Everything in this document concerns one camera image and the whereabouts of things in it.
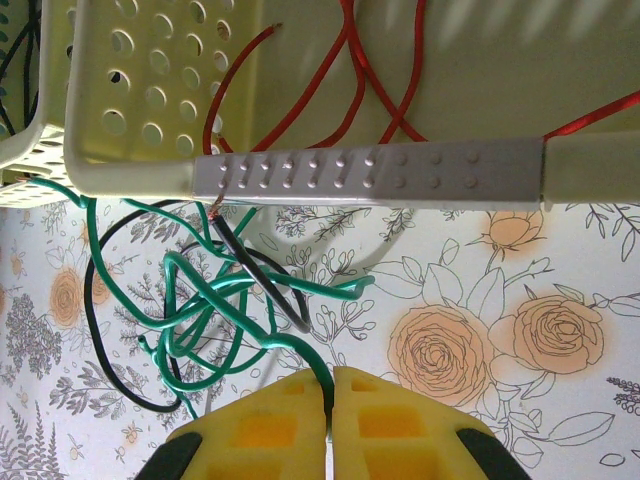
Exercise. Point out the pale yellow perforated basket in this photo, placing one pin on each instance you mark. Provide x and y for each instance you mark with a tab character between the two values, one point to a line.
50	145
475	75

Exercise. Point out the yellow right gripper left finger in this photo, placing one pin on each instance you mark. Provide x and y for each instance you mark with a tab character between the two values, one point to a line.
250	435

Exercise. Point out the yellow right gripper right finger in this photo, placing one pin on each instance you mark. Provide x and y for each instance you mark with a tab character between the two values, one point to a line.
400	435

